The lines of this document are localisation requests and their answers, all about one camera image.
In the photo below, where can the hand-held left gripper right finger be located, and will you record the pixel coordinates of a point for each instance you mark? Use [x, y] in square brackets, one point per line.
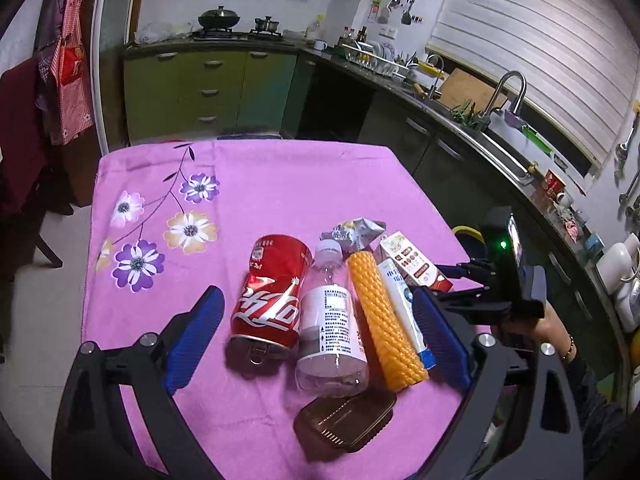
[440, 340]

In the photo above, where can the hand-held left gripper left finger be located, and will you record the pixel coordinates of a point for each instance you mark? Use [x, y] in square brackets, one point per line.
[195, 340]

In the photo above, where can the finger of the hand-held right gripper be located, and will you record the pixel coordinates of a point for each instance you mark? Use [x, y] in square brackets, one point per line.
[467, 269]
[470, 305]

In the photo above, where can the yellow rimmed waste bin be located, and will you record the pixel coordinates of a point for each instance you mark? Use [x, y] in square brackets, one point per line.
[467, 230]

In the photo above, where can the white squeeze tube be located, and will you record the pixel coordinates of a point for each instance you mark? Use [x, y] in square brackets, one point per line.
[400, 300]

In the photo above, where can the yellow corn cob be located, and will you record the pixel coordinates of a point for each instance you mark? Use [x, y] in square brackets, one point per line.
[385, 325]

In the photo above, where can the brown and white carton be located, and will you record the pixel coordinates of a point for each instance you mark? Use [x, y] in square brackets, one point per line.
[410, 260]

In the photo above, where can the red soda can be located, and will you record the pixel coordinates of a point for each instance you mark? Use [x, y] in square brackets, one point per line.
[270, 300]

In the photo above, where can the clear plastic bottle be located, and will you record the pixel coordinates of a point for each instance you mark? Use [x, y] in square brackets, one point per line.
[330, 320]

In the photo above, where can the foil snack bag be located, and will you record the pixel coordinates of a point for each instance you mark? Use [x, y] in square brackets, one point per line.
[350, 235]

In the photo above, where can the brown plastic tray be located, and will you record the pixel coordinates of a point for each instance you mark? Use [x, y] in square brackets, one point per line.
[340, 420]

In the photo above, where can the person's right forearm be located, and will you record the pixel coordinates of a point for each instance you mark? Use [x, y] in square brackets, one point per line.
[595, 400]

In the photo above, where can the person's right hand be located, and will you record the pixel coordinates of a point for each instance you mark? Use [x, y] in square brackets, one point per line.
[550, 330]

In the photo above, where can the blue cup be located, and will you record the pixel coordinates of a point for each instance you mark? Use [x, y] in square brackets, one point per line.
[593, 245]

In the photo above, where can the small white cup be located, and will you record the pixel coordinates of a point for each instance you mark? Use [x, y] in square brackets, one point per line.
[565, 199]

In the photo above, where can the red tin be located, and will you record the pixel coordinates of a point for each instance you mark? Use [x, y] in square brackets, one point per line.
[553, 182]

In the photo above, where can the white plastic jug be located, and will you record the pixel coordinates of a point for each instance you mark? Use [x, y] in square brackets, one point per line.
[617, 265]

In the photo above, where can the steel sink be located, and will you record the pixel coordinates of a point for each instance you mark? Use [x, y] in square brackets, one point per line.
[495, 142]

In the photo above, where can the hanging metal utensils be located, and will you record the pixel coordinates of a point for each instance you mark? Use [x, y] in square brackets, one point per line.
[631, 195]

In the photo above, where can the green vegetables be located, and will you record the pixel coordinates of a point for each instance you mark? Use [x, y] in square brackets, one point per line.
[467, 112]

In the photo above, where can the dark counter cabinet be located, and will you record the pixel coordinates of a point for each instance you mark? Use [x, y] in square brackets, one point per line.
[400, 125]

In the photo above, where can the hanging metal ladle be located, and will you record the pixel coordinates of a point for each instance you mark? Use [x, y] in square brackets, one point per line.
[625, 145]

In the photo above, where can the pink floral tablecloth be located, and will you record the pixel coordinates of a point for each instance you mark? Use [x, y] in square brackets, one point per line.
[280, 185]

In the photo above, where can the wooden cutting board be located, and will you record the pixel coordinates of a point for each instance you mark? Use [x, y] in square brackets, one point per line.
[467, 91]

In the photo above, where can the tall steel faucet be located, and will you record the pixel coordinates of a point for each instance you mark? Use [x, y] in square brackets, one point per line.
[520, 90]

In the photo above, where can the dark wooden chair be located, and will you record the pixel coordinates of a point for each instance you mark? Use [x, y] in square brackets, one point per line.
[37, 240]

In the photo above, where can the small steel faucet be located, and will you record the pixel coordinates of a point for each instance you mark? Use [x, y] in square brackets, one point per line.
[436, 67]

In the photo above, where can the dish rack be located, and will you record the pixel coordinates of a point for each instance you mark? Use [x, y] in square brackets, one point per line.
[375, 57]

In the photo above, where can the green kitchen cabinet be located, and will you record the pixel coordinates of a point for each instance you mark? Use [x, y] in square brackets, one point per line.
[200, 90]

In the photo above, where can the row of sauce bottles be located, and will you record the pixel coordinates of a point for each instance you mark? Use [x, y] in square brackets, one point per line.
[354, 36]

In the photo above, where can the white mug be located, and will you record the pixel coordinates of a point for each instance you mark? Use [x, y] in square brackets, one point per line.
[320, 45]

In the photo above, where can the dark red cloth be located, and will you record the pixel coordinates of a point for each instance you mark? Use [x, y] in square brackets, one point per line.
[20, 130]

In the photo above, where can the clear oil bottle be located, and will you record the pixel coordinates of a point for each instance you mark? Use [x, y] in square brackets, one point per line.
[318, 27]

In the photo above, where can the red checked apron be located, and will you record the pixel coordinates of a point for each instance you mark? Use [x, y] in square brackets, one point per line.
[75, 75]

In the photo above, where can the gas stove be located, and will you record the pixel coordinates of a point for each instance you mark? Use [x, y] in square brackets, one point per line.
[235, 35]

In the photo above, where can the white plastic bag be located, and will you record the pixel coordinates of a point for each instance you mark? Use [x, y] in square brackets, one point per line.
[160, 32]

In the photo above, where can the small metal pot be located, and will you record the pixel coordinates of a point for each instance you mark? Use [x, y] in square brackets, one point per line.
[266, 24]

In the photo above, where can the black wok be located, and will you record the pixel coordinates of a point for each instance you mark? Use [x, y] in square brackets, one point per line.
[219, 19]

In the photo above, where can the white wall socket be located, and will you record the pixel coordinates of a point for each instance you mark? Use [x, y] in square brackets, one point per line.
[387, 32]

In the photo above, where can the wall hooks with utensils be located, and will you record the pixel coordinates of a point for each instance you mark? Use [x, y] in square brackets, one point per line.
[397, 5]

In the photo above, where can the white door frame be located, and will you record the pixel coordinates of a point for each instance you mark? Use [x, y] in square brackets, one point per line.
[102, 60]

